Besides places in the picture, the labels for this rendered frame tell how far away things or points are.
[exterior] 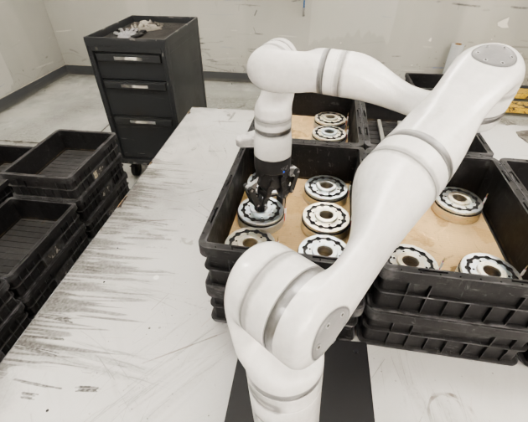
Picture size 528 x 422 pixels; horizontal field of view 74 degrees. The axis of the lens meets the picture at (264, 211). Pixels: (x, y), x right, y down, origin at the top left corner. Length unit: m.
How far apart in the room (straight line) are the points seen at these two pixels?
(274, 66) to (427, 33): 3.58
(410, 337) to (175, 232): 0.62
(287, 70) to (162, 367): 0.58
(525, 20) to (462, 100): 3.90
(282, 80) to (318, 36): 3.40
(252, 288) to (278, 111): 0.39
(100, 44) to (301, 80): 1.73
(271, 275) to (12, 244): 1.45
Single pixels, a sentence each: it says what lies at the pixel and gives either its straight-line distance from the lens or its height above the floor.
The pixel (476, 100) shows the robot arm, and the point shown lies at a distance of 0.51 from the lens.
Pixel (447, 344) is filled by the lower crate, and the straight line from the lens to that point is 0.78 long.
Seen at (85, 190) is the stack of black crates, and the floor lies 0.49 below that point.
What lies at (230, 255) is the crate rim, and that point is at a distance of 0.59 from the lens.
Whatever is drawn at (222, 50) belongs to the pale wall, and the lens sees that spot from 4.16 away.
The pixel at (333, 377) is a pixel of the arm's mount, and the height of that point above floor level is 0.78.
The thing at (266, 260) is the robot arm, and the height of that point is 1.11.
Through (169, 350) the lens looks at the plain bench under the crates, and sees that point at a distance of 0.76.
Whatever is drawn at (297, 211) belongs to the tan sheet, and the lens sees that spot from 0.82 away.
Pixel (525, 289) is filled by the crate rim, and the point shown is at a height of 0.92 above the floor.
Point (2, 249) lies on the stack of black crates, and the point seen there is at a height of 0.38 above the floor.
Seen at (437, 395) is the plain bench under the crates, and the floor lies 0.70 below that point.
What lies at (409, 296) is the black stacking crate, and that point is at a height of 0.86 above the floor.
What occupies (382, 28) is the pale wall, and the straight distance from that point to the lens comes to 4.03.
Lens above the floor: 1.34
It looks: 39 degrees down
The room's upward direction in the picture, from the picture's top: straight up
